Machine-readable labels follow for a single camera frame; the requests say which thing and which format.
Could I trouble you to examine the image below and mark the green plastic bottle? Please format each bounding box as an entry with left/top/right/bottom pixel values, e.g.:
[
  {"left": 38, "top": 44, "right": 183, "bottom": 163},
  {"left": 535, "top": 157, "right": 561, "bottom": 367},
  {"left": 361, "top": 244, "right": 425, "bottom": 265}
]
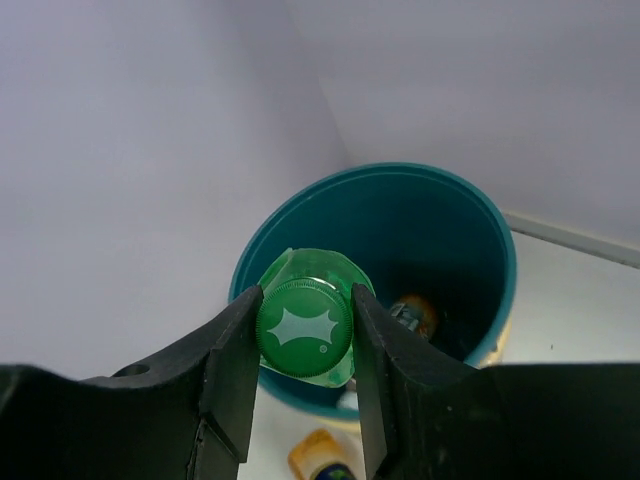
[{"left": 256, "top": 248, "right": 374, "bottom": 388}]

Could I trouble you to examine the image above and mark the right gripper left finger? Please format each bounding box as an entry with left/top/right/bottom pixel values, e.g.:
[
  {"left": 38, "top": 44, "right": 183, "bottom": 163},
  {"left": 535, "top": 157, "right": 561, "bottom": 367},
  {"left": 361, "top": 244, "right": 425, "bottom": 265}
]
[{"left": 1, "top": 286, "right": 263, "bottom": 479}]

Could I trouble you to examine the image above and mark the orange floral label bottle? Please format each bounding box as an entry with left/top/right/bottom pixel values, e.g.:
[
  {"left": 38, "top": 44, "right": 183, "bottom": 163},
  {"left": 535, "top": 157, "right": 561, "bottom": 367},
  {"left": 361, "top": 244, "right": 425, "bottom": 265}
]
[{"left": 390, "top": 294, "right": 440, "bottom": 340}]

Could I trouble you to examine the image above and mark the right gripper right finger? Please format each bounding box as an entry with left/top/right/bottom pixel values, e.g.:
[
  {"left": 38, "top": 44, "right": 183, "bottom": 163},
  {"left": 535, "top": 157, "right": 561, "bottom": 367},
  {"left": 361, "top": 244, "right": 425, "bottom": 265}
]
[{"left": 352, "top": 285, "right": 639, "bottom": 479}]

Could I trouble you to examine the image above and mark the teal and cream bin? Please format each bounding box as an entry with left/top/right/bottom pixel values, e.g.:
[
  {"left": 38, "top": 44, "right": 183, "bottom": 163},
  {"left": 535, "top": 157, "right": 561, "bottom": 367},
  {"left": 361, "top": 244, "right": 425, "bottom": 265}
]
[{"left": 228, "top": 161, "right": 517, "bottom": 435}]

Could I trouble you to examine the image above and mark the orange juice bottle blue label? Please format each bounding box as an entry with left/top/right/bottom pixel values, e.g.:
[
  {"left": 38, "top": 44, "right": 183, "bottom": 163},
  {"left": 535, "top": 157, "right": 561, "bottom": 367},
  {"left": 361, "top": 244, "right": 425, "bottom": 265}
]
[{"left": 287, "top": 428, "right": 356, "bottom": 480}]

